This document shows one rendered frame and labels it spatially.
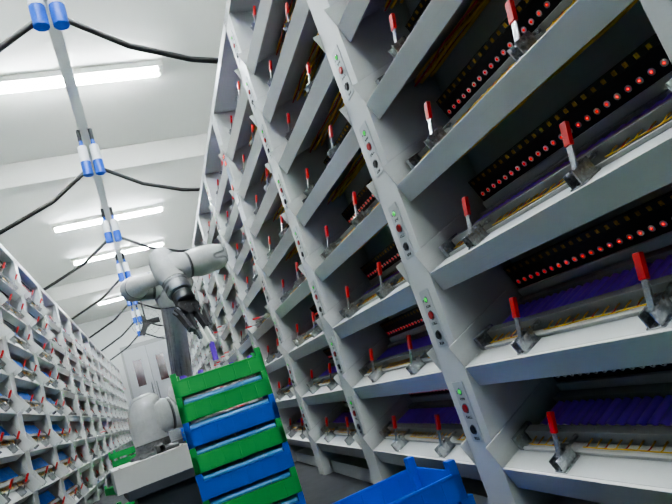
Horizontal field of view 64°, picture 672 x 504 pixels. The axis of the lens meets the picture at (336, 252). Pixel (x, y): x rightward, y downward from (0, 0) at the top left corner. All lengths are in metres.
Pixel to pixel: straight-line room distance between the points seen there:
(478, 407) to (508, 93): 0.59
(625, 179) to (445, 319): 0.51
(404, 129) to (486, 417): 0.62
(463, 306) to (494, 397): 0.19
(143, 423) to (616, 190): 2.29
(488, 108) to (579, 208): 0.22
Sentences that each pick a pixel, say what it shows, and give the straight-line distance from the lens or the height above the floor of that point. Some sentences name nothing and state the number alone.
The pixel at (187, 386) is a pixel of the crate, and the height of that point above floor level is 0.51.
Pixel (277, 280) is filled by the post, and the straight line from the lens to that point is 2.47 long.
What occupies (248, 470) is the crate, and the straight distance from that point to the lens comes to 1.85.
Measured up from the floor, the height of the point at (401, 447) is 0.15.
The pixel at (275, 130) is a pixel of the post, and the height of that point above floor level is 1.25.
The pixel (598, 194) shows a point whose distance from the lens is 0.76.
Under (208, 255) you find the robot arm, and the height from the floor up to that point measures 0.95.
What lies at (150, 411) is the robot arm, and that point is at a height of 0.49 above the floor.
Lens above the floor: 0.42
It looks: 11 degrees up
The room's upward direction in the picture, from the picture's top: 19 degrees counter-clockwise
